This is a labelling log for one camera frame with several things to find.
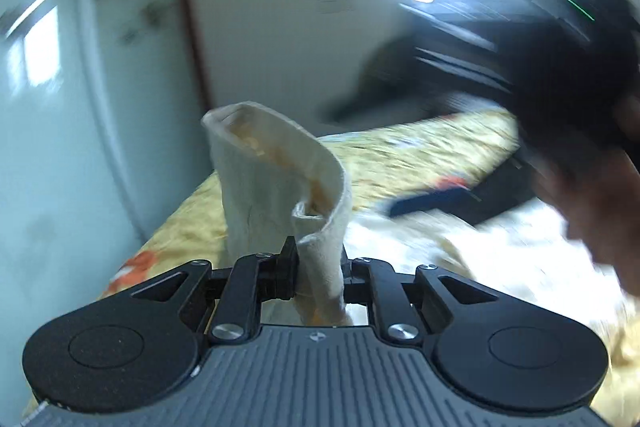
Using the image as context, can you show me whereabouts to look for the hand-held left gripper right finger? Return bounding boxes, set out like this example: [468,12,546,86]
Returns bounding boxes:
[341,257,501,346]

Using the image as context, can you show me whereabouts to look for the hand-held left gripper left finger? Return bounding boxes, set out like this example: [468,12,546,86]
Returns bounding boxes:
[125,235,301,344]

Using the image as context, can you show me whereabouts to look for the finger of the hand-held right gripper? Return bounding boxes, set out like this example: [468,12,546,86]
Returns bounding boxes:
[386,156,538,228]

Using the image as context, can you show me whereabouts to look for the white textured pants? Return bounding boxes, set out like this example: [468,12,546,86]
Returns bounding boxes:
[201,102,632,328]

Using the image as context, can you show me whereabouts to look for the person's right forearm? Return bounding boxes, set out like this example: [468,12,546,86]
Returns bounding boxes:
[536,99,640,304]

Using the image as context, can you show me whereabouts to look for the yellow printed bedspread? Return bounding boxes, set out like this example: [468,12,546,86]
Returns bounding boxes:
[25,107,640,414]

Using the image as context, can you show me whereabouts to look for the grey upholstered headboard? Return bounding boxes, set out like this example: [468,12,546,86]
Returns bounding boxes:
[319,34,516,128]

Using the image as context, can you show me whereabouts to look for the glass sliding wardrobe door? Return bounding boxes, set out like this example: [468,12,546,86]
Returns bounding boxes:
[0,0,203,410]

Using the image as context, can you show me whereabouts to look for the brown wooden door frame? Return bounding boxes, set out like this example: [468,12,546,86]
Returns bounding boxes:
[167,0,215,114]

